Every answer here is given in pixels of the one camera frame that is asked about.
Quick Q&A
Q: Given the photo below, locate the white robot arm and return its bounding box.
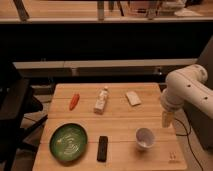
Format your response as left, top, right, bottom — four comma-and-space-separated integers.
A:
160, 64, 213, 128

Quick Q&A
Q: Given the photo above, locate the black rectangular remote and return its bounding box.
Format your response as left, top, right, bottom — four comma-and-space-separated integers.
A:
97, 136, 108, 162

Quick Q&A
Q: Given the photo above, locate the white paper cup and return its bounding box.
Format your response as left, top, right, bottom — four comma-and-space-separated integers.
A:
135, 128, 155, 151

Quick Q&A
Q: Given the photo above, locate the black cable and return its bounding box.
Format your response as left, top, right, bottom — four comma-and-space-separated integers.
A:
173, 117, 204, 171

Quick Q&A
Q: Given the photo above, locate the black chair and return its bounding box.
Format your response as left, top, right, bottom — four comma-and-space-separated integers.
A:
0, 59, 47, 171

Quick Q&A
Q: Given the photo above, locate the red orange pepper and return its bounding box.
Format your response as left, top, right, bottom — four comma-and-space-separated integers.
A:
69, 94, 80, 110

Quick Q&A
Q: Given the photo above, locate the green round plate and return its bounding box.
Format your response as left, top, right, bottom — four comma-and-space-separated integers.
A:
49, 123, 88, 162

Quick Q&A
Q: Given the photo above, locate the white plastic bottle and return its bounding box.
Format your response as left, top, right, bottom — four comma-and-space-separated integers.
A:
94, 86, 109, 114

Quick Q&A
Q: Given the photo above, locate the white sponge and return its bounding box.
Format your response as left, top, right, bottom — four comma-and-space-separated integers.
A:
126, 91, 141, 106

